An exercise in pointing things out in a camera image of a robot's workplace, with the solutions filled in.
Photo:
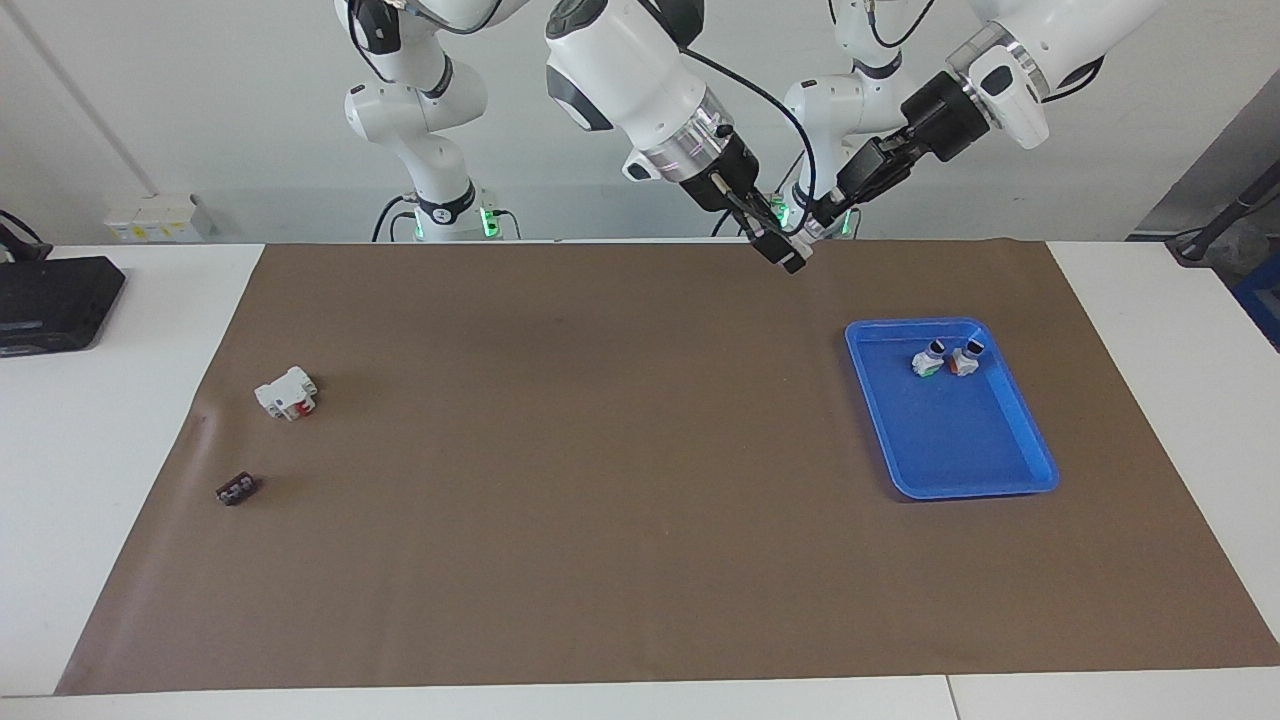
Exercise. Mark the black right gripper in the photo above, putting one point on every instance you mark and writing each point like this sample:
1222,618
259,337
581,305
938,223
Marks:
722,170

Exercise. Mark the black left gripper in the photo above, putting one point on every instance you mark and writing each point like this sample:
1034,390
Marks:
935,115

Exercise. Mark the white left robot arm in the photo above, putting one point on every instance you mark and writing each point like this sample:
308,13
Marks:
1040,40

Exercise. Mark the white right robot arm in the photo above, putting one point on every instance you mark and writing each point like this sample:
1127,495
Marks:
620,70

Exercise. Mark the blue plastic tray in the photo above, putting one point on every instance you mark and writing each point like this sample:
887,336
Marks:
960,430

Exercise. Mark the brown paper table mat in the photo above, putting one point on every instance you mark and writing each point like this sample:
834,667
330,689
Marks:
640,480

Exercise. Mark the black tripod stand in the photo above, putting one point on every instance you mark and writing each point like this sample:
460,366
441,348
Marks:
1230,215

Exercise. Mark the blue crate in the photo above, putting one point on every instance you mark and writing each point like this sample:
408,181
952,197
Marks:
1262,310

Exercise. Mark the white circuit breaker red lever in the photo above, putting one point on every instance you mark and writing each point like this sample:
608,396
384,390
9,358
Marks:
285,392

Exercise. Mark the small dark terminal block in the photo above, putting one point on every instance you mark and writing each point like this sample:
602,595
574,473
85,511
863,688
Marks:
237,489

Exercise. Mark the black box device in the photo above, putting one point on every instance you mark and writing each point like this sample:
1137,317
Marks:
55,300

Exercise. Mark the white rotary switch green base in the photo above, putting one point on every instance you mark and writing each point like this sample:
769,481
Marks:
928,362

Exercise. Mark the white rotary switch red base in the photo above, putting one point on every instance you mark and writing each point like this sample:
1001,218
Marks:
967,360

